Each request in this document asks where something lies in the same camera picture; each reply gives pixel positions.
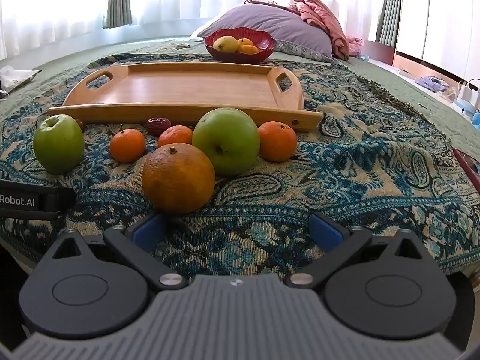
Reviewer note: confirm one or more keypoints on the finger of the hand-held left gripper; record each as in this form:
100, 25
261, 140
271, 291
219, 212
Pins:
56, 198

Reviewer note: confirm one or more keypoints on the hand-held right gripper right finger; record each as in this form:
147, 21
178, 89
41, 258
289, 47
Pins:
327, 232

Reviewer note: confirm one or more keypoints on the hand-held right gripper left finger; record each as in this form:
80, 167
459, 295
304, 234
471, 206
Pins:
150, 229

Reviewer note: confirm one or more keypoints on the small green apple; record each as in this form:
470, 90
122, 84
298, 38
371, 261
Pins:
59, 144

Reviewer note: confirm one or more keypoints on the large orange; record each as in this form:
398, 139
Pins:
178, 179

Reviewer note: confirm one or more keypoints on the small tangerine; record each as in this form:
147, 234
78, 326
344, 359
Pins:
174, 135
277, 141
127, 145

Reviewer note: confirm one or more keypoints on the large green apple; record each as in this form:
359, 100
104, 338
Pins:
226, 142

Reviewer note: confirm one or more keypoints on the wooden tray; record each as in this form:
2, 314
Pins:
187, 86

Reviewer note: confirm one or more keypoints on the blue paisley blanket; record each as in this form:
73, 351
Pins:
337, 195

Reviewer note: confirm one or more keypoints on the green bedspread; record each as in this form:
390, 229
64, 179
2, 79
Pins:
393, 78

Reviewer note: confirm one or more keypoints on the pale blue cloth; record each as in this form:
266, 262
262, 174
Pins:
432, 83

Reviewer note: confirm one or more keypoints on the small grey object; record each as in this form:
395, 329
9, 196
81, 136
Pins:
183, 47

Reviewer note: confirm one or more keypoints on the red bowl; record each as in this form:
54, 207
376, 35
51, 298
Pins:
240, 57

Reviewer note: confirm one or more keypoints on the white bag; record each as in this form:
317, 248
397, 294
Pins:
468, 95

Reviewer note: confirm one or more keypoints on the small orange fruit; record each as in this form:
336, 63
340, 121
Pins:
245, 41
249, 49

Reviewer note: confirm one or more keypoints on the yellow mango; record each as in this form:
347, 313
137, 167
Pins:
225, 44

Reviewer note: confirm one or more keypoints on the purple pillow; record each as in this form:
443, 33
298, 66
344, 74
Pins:
292, 26

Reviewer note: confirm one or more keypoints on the pink quilt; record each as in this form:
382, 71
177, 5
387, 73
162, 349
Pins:
320, 18

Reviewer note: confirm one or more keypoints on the brown wooden bed frame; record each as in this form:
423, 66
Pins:
378, 51

